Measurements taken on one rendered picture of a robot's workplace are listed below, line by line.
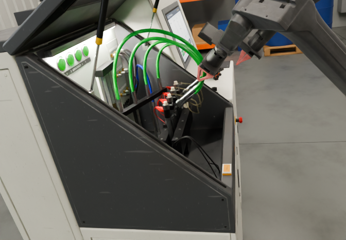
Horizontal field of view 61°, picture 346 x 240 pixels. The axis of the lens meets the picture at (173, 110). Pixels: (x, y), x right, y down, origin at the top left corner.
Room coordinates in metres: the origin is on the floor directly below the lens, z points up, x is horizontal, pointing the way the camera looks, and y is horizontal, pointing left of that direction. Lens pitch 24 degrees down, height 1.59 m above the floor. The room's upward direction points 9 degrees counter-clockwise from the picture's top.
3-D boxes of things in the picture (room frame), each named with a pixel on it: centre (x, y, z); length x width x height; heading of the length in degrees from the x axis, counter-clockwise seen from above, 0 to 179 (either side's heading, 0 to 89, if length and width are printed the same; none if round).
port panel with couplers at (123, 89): (1.41, 0.22, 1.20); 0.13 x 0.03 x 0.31; 165
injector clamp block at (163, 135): (1.23, 0.00, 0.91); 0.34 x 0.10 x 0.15; 165
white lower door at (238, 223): (1.05, -0.22, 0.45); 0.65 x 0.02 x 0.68; 165
